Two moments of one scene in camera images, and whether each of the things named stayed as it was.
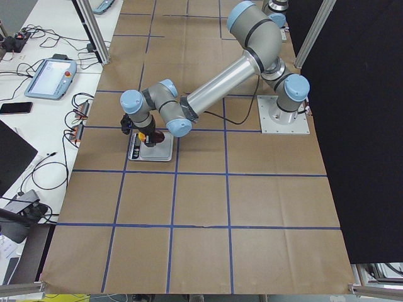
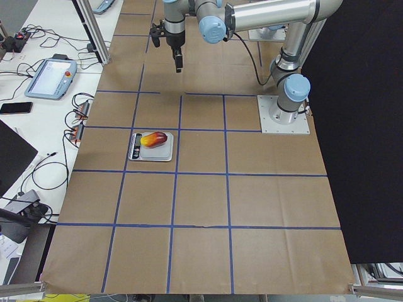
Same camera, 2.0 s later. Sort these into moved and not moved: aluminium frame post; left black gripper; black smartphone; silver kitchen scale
Moved: left black gripper
Not moved: aluminium frame post; black smartphone; silver kitchen scale
